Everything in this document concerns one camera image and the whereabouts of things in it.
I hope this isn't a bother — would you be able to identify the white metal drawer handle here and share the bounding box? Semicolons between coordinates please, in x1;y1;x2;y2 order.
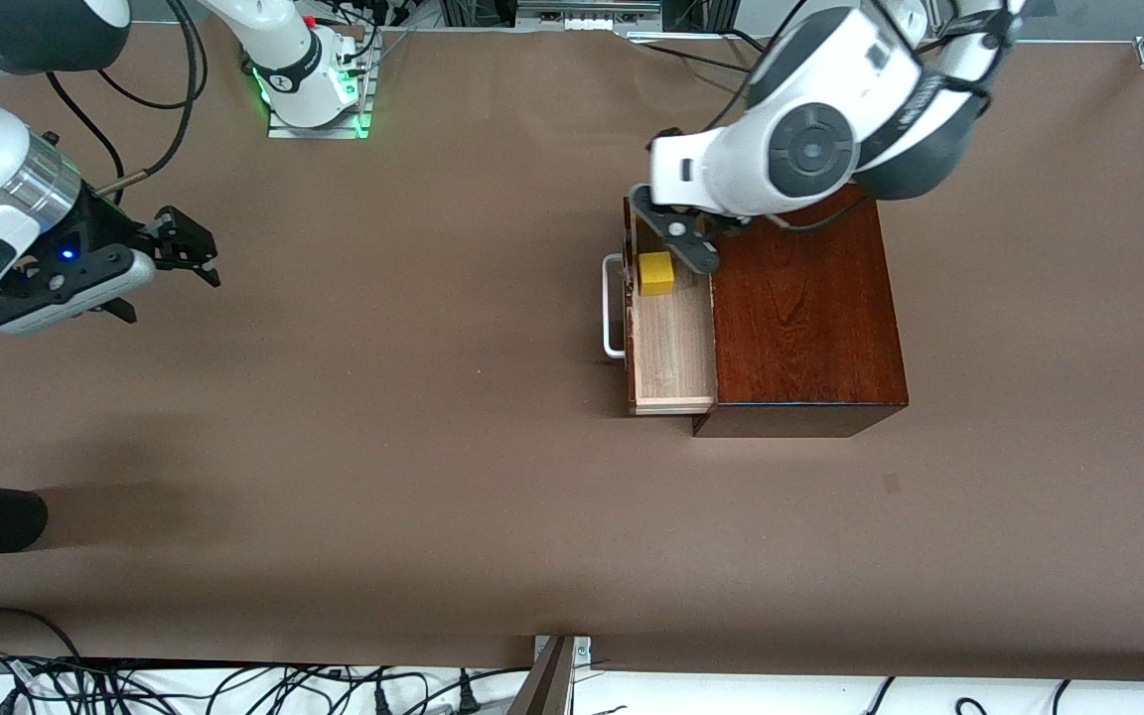
601;254;629;359

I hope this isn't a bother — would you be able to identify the yellow wooden block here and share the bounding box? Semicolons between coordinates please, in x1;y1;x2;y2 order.
638;251;676;297

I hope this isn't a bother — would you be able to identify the wooden drawer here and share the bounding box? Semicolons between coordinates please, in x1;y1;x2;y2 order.
622;194;722;418

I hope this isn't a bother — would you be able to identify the brown table cover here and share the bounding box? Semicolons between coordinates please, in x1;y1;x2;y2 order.
0;20;1144;686

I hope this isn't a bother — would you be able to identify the dark brown wooden cabinet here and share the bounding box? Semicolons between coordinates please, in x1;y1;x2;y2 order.
693;184;911;439

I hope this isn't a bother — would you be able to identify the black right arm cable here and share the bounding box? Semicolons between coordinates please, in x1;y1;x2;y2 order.
44;0;204;205

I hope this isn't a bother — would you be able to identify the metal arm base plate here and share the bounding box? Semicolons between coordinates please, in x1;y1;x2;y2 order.
267;30;379;140

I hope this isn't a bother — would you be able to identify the aluminium frame rail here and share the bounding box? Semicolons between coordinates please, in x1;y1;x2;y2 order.
515;0;664;33

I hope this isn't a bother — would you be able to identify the black cable to arm base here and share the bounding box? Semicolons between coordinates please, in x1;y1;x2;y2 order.
627;28;767;78

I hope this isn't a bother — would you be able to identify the metal mounting bracket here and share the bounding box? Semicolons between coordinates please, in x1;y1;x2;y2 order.
507;634;593;715

